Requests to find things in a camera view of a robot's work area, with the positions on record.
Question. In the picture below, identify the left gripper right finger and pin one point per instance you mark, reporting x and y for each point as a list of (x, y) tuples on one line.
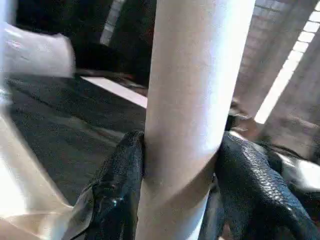
[(250, 195)]

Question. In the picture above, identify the white plastic table top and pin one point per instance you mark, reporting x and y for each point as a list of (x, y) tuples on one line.
[(22, 175)]

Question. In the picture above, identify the white flat board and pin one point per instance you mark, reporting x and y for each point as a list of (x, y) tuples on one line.
[(115, 91)]

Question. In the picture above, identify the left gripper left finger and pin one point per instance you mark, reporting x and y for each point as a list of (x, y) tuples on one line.
[(115, 190)]

